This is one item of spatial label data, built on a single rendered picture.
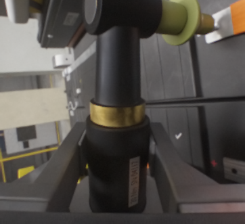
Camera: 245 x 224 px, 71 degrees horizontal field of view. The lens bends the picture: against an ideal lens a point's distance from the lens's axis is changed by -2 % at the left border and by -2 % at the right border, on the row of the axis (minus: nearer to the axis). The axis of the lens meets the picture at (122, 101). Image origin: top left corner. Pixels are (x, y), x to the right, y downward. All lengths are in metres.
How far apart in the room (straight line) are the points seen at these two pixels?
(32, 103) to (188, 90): 4.25
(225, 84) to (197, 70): 0.04
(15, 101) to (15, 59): 0.91
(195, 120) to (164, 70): 0.08
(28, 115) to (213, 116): 4.27
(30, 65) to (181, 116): 4.27
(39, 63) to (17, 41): 0.63
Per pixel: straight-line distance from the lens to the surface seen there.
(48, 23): 0.51
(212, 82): 0.21
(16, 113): 4.39
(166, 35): 0.17
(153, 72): 0.25
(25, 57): 4.46
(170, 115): 0.24
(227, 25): 0.20
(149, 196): 0.17
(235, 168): 0.21
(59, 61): 0.98
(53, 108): 4.42
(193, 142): 0.22
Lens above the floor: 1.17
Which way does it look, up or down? 29 degrees down
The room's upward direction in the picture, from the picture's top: 98 degrees counter-clockwise
